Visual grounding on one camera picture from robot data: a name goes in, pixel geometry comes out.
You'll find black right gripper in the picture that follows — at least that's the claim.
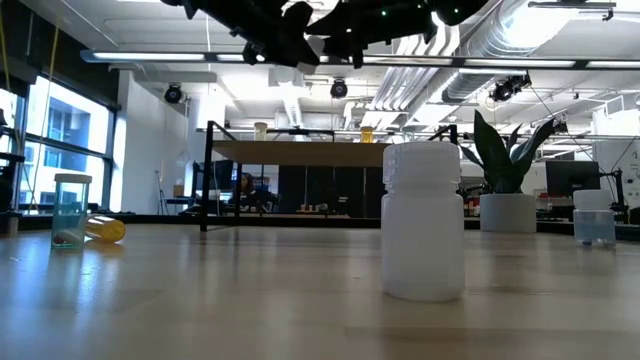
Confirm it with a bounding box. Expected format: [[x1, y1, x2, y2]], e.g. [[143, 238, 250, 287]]
[[305, 0, 436, 70]]

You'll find white opaque plastic bottle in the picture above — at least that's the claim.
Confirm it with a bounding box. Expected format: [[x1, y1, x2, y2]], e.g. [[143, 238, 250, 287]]
[[380, 140, 467, 303]]

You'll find black aluminium rig frame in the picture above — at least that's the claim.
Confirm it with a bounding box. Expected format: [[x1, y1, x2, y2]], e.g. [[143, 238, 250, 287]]
[[0, 152, 640, 241]]

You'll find green snake plant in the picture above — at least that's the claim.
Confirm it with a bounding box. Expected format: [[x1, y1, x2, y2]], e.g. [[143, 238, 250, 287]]
[[459, 108, 557, 196]]

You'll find black computer monitor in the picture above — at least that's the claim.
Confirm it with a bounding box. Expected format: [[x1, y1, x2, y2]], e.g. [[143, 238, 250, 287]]
[[544, 159, 602, 199], [197, 159, 236, 194]]

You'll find white round plant pot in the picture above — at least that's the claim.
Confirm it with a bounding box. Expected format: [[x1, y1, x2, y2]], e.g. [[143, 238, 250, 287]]
[[478, 192, 539, 234]]

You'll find black cabinet row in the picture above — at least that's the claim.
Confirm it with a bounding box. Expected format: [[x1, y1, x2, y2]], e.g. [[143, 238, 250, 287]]
[[277, 165, 384, 219]]

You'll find black ceiling track fixture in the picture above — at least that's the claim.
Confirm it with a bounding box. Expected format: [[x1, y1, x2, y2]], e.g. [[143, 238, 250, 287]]
[[488, 72, 533, 104]]

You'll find yellow hanging cable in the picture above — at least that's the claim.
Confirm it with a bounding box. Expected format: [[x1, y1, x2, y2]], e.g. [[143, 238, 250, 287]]
[[27, 19, 61, 214], [0, 0, 11, 94]]

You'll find person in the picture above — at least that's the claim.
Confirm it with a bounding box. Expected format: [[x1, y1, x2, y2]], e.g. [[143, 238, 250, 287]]
[[227, 172, 279, 214]]

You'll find clear pill bottle white cap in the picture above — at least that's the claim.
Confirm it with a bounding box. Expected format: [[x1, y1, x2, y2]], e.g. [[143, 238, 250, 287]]
[[572, 188, 618, 250]]

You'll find silver ventilation duct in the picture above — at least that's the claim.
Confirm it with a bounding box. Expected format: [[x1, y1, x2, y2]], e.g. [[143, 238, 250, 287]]
[[439, 0, 581, 104]]

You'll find wooden shelf black metal frame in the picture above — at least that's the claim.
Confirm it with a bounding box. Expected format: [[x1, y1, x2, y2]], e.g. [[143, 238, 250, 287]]
[[199, 119, 460, 234]]

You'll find long linear ceiling light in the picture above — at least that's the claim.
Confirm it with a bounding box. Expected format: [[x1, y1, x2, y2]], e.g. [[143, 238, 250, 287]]
[[79, 48, 640, 72]]

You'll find teal pill bottle white cap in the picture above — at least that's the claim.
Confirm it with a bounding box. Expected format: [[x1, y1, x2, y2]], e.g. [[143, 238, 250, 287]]
[[50, 172, 94, 252]]

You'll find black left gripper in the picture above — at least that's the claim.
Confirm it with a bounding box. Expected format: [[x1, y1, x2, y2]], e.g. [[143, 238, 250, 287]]
[[199, 0, 321, 69]]

